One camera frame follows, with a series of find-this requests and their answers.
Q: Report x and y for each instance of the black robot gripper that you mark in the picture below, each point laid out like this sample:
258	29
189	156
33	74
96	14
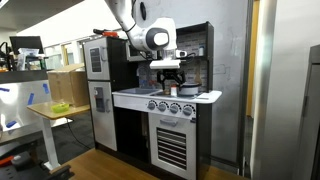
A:
171	74

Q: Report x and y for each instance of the white salt cellar orange cap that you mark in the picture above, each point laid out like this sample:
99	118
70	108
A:
173	90

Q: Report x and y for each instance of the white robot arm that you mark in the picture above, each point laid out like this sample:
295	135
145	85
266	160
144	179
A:
159	36

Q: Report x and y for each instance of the grey pot with lid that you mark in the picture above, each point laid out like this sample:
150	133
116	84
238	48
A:
189	89

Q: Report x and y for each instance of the wooden spatula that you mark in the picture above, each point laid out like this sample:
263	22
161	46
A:
197	74

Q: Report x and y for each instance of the blue white shaker on shelf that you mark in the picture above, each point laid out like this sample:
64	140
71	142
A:
201	50

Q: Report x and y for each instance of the toy microwave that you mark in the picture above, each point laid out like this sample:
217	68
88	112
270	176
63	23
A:
135	55

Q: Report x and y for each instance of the toy play kitchen unit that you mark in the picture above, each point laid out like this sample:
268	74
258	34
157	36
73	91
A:
161	134

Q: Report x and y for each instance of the orange bowl on top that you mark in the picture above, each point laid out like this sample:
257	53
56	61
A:
106	33

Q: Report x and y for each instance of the black magnet on whiteboard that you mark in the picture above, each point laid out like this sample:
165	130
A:
143	10

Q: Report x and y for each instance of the cardboard box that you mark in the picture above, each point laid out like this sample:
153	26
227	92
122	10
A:
69	85

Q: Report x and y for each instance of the green plastic bowl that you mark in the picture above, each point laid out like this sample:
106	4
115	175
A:
59	108

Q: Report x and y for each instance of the wooden side table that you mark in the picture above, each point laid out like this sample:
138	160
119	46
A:
46	115

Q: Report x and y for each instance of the grey metal cabinet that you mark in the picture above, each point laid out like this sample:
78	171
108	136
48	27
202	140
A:
307	162

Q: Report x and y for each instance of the black computer monitor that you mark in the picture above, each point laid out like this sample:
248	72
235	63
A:
32	42

